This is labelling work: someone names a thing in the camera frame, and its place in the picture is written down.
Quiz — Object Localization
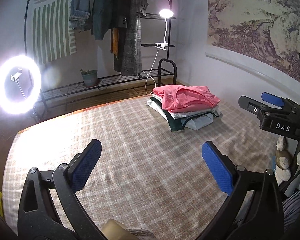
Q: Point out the landscape wall painting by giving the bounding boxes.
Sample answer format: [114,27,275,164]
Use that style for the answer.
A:
[206,0,300,85]

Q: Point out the pink t-shirt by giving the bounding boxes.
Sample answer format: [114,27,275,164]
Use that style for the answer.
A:
[152,85,221,114]

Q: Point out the ring light stand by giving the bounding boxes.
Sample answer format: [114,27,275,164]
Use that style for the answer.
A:
[31,105,45,123]

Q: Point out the phone holder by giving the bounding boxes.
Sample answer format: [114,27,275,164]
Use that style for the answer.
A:
[10,67,24,82]

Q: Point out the person's right hand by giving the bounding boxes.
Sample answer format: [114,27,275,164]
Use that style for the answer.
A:
[276,136,292,185]

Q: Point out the denim jacket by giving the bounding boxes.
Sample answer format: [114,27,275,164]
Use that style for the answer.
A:
[69,0,91,30]

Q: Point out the beige plaid blanket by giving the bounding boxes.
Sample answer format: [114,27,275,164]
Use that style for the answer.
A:
[2,92,278,240]

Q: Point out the white folded garment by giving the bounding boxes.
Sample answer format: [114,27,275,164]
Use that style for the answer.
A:
[147,99,168,112]

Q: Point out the black metal frame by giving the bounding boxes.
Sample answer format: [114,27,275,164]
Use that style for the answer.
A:
[158,59,178,86]

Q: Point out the black coat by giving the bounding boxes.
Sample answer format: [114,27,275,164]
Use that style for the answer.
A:
[107,0,134,28]

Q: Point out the potted plant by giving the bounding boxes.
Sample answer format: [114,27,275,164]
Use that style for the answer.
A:
[80,68,100,87]

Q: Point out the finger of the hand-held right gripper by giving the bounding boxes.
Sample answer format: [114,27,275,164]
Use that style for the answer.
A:
[261,92,297,110]
[238,95,269,113]

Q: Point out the beige object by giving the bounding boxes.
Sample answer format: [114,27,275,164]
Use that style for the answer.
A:
[101,219,155,240]

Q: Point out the person's striped clothing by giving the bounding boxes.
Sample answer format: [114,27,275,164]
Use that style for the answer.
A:
[281,190,300,234]

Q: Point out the white clip lamp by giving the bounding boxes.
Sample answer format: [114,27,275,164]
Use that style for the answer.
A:
[154,9,174,51]

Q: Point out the light blue folded garment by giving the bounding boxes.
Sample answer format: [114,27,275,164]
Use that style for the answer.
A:
[185,114,214,130]

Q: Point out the orange garment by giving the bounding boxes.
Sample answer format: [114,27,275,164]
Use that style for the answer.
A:
[111,27,120,60]

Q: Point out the dark green blazer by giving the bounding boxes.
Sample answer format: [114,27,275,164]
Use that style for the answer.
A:
[91,0,128,41]

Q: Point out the green striped hanging cloth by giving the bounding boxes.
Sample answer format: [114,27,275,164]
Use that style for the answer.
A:
[31,0,78,64]

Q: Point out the black metal clothes rack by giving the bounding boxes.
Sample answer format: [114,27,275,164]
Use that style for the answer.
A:
[24,0,178,112]

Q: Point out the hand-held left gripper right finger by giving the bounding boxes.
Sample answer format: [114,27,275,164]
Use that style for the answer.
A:
[197,141,284,240]

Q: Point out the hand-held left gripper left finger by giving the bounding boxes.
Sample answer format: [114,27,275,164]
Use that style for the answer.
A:
[17,139,103,240]

